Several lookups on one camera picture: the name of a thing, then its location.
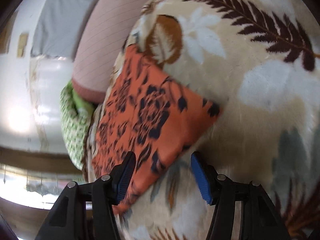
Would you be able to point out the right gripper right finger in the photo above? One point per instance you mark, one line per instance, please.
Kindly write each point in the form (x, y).
(259, 217)

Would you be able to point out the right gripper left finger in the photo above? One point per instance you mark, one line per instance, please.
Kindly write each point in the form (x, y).
(85, 211)

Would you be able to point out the orange floral garment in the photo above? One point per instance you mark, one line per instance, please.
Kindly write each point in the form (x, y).
(153, 116)

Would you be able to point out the wooden door with glass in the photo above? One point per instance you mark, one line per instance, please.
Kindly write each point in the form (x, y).
(30, 184)

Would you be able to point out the green white checkered pillow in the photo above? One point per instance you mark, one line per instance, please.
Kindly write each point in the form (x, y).
(76, 116)

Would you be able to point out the beige leaf-print blanket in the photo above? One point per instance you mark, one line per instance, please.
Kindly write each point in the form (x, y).
(258, 59)

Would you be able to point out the grey pillow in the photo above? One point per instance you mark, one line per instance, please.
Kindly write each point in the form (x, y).
(60, 27)

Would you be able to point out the pink bolster pillow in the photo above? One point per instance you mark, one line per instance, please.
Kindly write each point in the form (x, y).
(103, 38)

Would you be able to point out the beige wall switch plates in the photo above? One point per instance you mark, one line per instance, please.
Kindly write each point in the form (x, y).
(22, 43)

